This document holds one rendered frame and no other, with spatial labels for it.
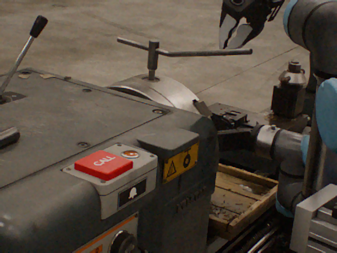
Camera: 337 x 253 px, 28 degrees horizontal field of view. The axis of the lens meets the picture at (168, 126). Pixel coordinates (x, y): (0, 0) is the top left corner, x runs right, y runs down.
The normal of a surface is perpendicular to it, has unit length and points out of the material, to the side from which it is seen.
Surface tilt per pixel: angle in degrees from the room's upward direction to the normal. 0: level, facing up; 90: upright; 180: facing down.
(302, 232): 90
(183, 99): 32
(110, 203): 90
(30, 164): 0
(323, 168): 91
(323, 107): 97
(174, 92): 23
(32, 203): 0
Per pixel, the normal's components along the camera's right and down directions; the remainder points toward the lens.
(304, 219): -0.64, 0.22
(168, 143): 0.07, -0.93
